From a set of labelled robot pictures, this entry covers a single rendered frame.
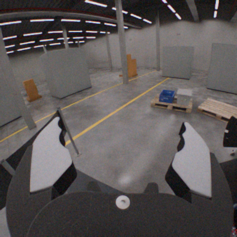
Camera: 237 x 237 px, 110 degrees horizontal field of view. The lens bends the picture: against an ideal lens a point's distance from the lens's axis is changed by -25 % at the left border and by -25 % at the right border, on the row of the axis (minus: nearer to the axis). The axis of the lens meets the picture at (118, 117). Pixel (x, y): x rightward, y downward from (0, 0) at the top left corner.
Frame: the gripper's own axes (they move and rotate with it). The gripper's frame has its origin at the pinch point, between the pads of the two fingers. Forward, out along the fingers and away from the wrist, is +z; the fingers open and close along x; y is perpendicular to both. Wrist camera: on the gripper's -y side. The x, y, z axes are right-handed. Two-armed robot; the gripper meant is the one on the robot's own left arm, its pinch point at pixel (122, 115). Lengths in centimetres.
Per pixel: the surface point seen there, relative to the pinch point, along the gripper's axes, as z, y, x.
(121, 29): 609, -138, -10
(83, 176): 5.7, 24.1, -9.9
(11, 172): 24, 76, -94
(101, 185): 3.3, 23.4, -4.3
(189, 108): 243, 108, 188
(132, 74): 808, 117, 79
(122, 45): 609, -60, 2
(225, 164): 16, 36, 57
